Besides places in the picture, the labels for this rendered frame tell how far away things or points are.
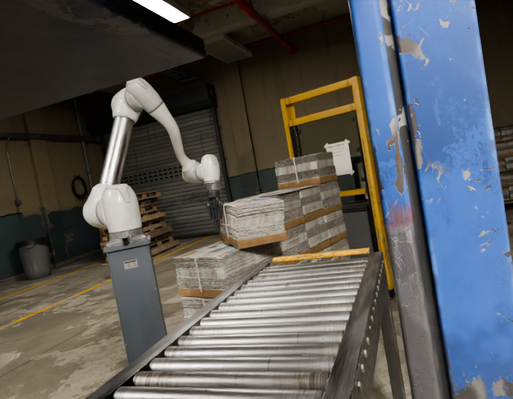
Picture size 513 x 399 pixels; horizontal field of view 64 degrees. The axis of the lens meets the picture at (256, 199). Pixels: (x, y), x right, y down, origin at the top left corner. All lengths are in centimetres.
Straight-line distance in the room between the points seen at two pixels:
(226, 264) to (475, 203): 189
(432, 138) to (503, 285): 11
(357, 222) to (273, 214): 158
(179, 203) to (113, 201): 844
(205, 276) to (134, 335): 47
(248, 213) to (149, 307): 69
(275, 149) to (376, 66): 904
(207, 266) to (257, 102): 758
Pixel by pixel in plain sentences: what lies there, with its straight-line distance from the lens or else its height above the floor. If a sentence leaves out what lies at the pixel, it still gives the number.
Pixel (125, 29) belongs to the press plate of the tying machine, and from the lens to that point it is 29.
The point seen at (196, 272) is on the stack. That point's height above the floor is 74.
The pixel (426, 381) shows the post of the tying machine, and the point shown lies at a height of 102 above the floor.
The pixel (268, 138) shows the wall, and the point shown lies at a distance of 939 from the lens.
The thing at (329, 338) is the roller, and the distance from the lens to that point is 102.
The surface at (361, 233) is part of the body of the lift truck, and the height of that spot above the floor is 55.
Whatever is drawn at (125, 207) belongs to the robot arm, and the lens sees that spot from 195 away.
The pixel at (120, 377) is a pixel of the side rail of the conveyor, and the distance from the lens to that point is 106.
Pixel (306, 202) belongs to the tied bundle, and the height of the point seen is 96.
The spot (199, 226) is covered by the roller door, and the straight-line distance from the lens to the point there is 1019.
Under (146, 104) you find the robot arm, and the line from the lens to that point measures 221.
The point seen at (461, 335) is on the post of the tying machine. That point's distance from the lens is 34.
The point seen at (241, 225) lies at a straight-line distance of 218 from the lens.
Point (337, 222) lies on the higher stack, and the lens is 322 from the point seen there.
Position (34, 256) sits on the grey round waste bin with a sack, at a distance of 903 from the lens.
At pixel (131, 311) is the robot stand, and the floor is 69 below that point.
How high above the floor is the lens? 119
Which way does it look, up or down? 3 degrees down
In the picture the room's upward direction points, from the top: 10 degrees counter-clockwise
